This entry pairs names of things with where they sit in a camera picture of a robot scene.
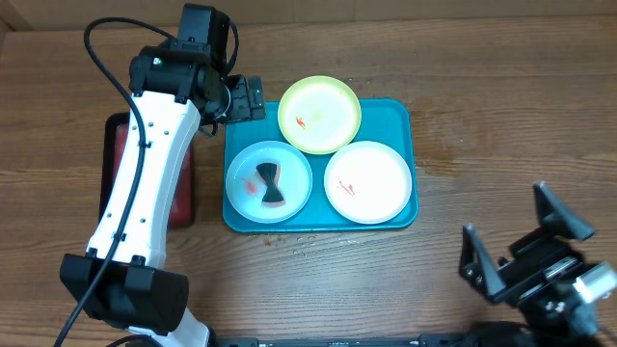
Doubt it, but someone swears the white pink plate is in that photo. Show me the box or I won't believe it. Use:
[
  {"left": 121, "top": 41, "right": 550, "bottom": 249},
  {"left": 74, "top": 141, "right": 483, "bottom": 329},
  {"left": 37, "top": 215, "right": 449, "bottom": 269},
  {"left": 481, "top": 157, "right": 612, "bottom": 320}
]
[{"left": 324, "top": 141, "right": 413, "bottom": 225}]

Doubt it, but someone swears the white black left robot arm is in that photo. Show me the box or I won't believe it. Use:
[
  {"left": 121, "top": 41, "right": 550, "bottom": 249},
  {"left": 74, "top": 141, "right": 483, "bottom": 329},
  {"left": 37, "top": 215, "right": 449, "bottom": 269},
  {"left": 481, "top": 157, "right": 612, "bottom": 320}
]
[{"left": 60, "top": 4, "right": 266, "bottom": 346}]

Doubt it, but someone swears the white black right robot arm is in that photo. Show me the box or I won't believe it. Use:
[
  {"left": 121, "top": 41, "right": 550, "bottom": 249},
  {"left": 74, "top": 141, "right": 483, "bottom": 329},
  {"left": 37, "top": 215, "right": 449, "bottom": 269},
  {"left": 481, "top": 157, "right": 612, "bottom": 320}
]
[{"left": 459, "top": 181, "right": 616, "bottom": 346}]

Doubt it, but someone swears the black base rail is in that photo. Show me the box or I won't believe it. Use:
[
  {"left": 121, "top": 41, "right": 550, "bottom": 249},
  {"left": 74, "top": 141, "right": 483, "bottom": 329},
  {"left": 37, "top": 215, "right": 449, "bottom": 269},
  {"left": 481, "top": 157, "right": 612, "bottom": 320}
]
[{"left": 205, "top": 333, "right": 537, "bottom": 347}]

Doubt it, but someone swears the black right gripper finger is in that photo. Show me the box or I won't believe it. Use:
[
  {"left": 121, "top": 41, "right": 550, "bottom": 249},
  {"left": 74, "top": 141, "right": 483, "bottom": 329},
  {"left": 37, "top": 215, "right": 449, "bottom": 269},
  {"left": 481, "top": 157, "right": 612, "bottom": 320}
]
[
  {"left": 459, "top": 224, "right": 506, "bottom": 304},
  {"left": 533, "top": 180, "right": 596, "bottom": 241}
]

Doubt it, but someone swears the dark red-lined small tray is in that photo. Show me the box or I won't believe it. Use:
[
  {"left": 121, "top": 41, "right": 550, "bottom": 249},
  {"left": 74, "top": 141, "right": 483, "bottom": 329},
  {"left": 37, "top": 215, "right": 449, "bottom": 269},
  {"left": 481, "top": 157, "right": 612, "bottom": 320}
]
[{"left": 98, "top": 113, "right": 195, "bottom": 229}]

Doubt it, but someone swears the light blue plate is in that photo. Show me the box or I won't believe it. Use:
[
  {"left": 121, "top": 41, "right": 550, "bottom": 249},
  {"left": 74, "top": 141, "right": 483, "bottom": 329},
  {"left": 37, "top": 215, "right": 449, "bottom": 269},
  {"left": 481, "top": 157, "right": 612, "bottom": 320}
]
[{"left": 225, "top": 141, "right": 312, "bottom": 224}]

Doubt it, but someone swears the black and pink sponge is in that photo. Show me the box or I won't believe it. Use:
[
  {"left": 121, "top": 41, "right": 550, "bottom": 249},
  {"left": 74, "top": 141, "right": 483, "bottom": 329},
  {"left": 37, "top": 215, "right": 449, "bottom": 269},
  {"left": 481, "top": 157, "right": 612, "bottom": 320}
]
[{"left": 255, "top": 162, "right": 285, "bottom": 207}]

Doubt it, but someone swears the teal plastic tray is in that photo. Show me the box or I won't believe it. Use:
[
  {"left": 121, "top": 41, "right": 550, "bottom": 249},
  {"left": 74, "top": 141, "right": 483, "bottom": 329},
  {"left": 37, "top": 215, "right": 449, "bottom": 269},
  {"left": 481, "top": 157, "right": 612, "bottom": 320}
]
[{"left": 223, "top": 98, "right": 419, "bottom": 233}]

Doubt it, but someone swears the yellow-green plate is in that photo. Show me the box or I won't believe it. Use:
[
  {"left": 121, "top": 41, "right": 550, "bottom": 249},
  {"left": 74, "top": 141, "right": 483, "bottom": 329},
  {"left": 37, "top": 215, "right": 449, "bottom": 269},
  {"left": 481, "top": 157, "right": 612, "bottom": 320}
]
[{"left": 278, "top": 75, "right": 362, "bottom": 155}]

